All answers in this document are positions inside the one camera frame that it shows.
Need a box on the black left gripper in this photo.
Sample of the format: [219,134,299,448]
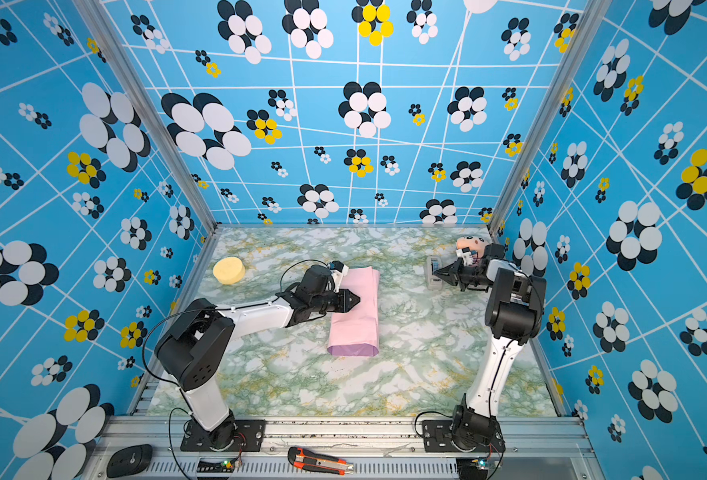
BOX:
[310,289,361,315]

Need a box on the small grey white device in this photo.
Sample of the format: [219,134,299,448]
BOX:
[425,255,443,290]

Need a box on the purple wrapping paper sheet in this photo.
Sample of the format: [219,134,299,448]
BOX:
[328,267,381,357]

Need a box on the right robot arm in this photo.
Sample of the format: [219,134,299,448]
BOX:
[433,253,547,453]

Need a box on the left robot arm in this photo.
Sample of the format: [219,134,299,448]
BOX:
[155,261,361,451]

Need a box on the pink plush doll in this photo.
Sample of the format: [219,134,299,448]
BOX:
[455,236,489,256]

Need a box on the yellow round sponge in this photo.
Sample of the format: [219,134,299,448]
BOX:
[213,257,246,285]

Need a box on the orange black utility knife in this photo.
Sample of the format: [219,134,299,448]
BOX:
[288,447,355,476]

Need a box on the right small circuit board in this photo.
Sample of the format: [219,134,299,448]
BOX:
[455,458,491,478]

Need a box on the small circuit board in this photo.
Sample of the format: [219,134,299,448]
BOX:
[455,458,491,478]
[197,459,241,474]

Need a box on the left small circuit board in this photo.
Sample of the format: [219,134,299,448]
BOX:
[197,459,241,474]

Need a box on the black computer mouse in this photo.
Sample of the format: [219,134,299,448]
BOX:
[106,444,154,479]

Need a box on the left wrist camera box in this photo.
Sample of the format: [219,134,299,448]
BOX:
[329,260,349,277]

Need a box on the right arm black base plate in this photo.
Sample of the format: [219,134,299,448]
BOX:
[421,418,507,454]

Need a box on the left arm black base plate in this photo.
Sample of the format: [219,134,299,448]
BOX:
[180,420,266,453]

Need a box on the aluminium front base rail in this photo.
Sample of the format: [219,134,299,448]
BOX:
[83,416,607,479]

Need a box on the aluminium frame post right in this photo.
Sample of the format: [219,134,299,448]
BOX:
[487,0,611,243]

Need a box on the aluminium frame post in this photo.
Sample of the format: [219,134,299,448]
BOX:
[73,0,218,235]
[487,0,611,243]

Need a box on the aluminium frame post left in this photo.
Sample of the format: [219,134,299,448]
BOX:
[73,0,218,235]

